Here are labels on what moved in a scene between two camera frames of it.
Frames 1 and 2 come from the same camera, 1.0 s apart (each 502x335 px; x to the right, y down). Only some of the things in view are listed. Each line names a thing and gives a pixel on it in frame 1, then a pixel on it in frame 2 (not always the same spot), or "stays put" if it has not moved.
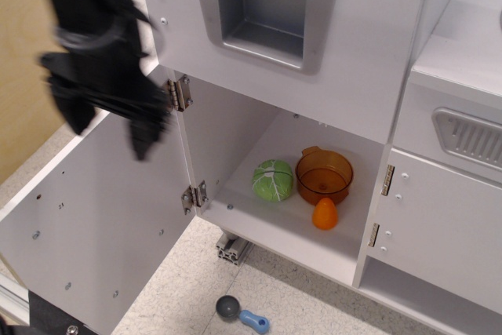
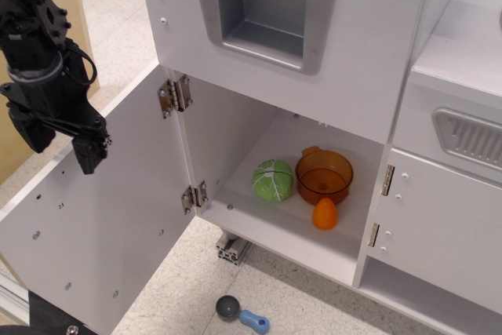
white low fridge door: x=90 y=232 stays put
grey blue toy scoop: x=227 y=307 stays put
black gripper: x=112 y=79 to x=64 y=103
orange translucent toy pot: x=321 y=173 stays put
